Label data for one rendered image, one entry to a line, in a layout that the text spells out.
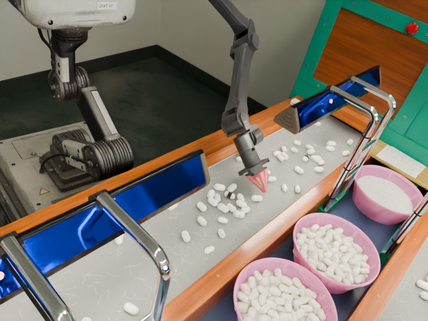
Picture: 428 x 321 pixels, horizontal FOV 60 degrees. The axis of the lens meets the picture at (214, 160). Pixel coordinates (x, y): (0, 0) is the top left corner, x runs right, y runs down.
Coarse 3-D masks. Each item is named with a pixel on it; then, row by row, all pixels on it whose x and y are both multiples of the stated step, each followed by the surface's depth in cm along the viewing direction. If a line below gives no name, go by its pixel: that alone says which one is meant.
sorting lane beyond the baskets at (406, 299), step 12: (420, 252) 121; (420, 264) 117; (408, 276) 112; (420, 276) 113; (408, 288) 109; (420, 288) 110; (396, 300) 104; (408, 300) 105; (420, 300) 106; (384, 312) 101; (396, 312) 101; (408, 312) 102; (420, 312) 103
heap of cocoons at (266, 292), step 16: (256, 272) 101; (240, 288) 97; (256, 288) 99; (272, 288) 98; (288, 288) 100; (304, 288) 103; (240, 304) 93; (256, 304) 94; (272, 304) 95; (288, 304) 96; (304, 304) 99; (256, 320) 90; (272, 320) 92; (288, 320) 93; (304, 320) 95; (320, 320) 96
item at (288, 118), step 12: (372, 72) 136; (336, 84) 119; (348, 84) 123; (372, 84) 136; (312, 96) 108; (324, 96) 111; (336, 96) 117; (360, 96) 131; (288, 108) 101; (300, 108) 102; (312, 108) 107; (324, 108) 112; (336, 108) 118; (276, 120) 105; (288, 120) 103; (300, 120) 103; (312, 120) 107
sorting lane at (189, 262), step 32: (320, 128) 171; (224, 160) 137; (288, 160) 146; (224, 192) 124; (256, 192) 127; (288, 192) 131; (160, 224) 108; (192, 224) 110; (224, 224) 113; (256, 224) 116; (96, 256) 95; (128, 256) 97; (192, 256) 101; (224, 256) 104; (64, 288) 87; (96, 288) 89; (128, 288) 90; (0, 320) 79; (32, 320) 80; (96, 320) 83; (128, 320) 84
